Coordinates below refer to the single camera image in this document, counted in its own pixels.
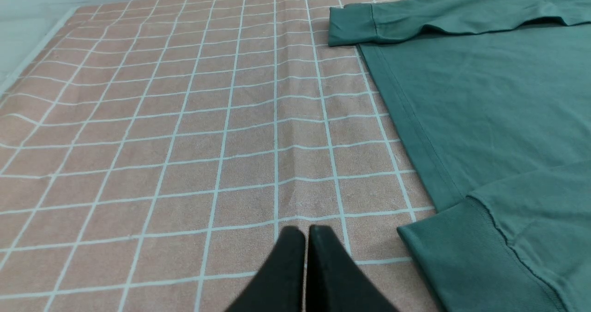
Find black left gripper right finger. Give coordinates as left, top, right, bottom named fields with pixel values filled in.
left=306, top=224, right=397, bottom=312

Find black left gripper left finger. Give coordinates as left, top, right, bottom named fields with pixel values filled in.
left=226, top=226, right=306, bottom=312

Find green long-sleeved shirt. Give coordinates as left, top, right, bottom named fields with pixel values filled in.
left=328, top=0, right=591, bottom=312

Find pink checkered tablecloth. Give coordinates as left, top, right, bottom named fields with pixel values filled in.
left=0, top=0, right=437, bottom=312

